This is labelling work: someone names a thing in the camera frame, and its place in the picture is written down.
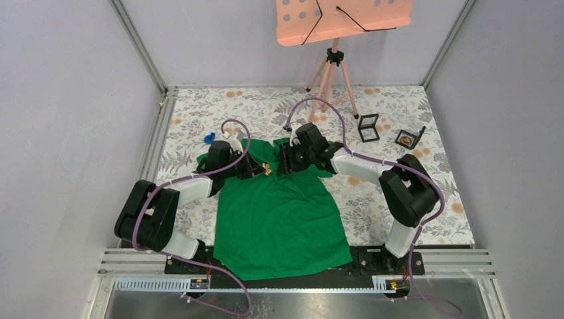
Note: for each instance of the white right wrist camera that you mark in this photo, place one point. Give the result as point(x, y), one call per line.
point(292, 129)

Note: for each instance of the green t-shirt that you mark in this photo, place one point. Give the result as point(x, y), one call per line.
point(276, 226)

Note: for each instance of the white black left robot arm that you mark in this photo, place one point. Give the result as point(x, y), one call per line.
point(148, 216)

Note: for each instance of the orange brooch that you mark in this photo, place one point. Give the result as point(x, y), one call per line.
point(267, 168)

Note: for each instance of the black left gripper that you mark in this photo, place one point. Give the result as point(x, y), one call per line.
point(249, 168)

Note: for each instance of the pink music stand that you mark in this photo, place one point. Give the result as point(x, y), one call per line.
point(304, 22)

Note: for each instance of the black display box frame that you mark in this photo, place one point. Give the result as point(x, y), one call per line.
point(367, 128)

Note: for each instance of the small blue object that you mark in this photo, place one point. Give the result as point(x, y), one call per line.
point(210, 138)

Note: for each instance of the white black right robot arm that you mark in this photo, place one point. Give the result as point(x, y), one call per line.
point(407, 187)

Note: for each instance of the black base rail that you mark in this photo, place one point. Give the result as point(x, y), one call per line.
point(367, 262)

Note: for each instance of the black box with ring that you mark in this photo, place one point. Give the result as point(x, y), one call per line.
point(409, 140)

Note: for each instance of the floral table mat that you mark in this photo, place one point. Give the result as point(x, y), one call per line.
point(263, 112)

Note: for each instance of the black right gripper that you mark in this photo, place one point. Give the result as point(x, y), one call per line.
point(286, 165)

